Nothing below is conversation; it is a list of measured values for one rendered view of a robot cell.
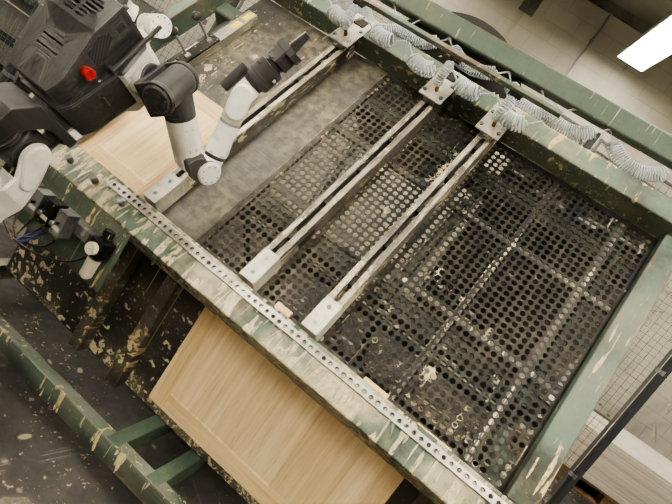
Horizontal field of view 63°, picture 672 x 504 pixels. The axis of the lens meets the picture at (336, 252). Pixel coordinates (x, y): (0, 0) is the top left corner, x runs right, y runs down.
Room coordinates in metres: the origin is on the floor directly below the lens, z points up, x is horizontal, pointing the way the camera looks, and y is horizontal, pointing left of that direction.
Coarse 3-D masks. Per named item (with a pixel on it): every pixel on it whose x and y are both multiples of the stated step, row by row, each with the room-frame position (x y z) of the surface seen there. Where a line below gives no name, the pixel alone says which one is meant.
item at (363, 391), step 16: (128, 192) 1.79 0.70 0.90; (144, 208) 1.76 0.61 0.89; (160, 224) 1.73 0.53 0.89; (176, 240) 1.70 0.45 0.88; (224, 272) 1.66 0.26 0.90; (240, 288) 1.64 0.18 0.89; (256, 304) 1.61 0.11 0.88; (272, 320) 1.59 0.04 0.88; (304, 336) 1.57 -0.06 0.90; (320, 352) 1.55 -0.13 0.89; (352, 384) 1.51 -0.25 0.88; (368, 400) 1.48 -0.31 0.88; (400, 416) 1.47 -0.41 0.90; (416, 432) 1.45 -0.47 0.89; (432, 448) 1.43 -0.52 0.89; (448, 464) 1.41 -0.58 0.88; (464, 480) 1.39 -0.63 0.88; (496, 496) 1.38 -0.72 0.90
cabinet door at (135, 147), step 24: (120, 120) 2.01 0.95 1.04; (144, 120) 2.03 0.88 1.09; (216, 120) 2.08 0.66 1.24; (96, 144) 1.93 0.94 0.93; (120, 144) 1.95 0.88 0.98; (144, 144) 1.97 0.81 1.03; (168, 144) 1.98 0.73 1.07; (120, 168) 1.88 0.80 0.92; (144, 168) 1.90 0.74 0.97; (168, 168) 1.91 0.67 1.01
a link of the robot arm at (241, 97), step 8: (240, 88) 1.62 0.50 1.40; (248, 88) 1.62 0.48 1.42; (232, 96) 1.62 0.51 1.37; (240, 96) 1.62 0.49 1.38; (248, 96) 1.63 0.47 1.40; (232, 104) 1.62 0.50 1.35; (240, 104) 1.63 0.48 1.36; (248, 104) 1.63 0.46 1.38; (224, 112) 1.63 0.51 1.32; (232, 112) 1.63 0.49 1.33; (240, 112) 1.63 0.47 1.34; (224, 120) 1.65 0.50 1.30; (232, 120) 1.64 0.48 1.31; (240, 120) 1.64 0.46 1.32
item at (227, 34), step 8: (240, 16) 2.42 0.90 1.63; (256, 16) 2.43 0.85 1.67; (248, 24) 2.41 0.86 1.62; (216, 32) 2.34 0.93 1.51; (224, 32) 2.34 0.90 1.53; (232, 32) 2.35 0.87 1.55; (240, 32) 2.39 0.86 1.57; (224, 40) 2.33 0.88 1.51; (232, 40) 2.38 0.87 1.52; (216, 48) 2.31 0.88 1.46; (200, 56) 2.25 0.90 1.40; (208, 56) 2.29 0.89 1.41; (192, 64) 2.23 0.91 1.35; (112, 120) 2.01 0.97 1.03; (80, 136) 1.92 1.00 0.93; (88, 136) 1.94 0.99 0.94
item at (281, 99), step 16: (352, 16) 2.23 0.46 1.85; (336, 32) 2.32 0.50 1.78; (352, 32) 2.34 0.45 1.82; (336, 48) 2.34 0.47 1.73; (352, 48) 2.37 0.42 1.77; (320, 64) 2.26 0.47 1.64; (336, 64) 2.33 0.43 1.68; (288, 80) 2.18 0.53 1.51; (304, 80) 2.19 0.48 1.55; (320, 80) 2.29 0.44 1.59; (272, 96) 2.12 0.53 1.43; (288, 96) 2.14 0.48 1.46; (256, 112) 2.07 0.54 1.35; (272, 112) 2.10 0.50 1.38; (240, 128) 2.00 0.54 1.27; (256, 128) 2.06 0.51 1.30; (240, 144) 2.02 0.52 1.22; (224, 160) 1.99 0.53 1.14; (176, 176) 1.83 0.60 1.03; (144, 192) 1.78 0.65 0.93; (160, 192) 1.79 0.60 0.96; (176, 192) 1.83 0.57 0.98; (160, 208) 1.80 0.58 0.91
